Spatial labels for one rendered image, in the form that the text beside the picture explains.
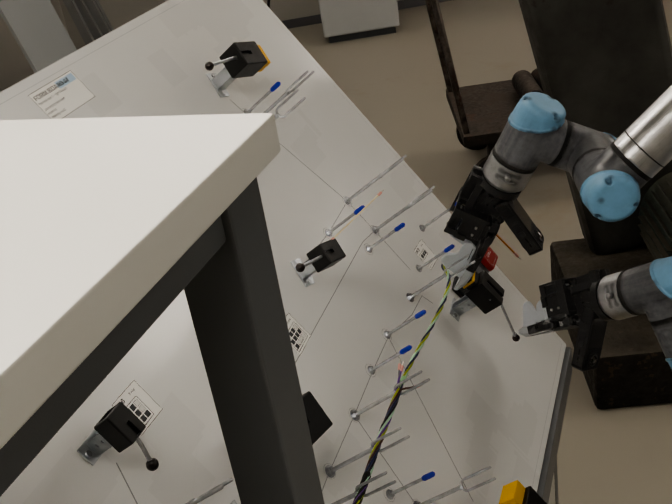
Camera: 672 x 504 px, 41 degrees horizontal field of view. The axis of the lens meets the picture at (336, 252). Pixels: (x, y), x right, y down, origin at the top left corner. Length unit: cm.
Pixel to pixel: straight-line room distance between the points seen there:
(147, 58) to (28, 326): 116
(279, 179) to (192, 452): 54
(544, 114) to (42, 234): 111
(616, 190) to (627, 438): 183
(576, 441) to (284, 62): 178
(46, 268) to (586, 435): 280
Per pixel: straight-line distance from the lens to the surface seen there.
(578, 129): 144
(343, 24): 771
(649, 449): 302
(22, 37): 562
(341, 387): 132
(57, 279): 31
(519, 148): 141
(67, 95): 128
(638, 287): 145
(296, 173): 150
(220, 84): 149
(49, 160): 43
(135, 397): 108
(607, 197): 130
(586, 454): 299
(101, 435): 99
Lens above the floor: 198
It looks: 28 degrees down
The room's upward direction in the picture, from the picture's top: 10 degrees counter-clockwise
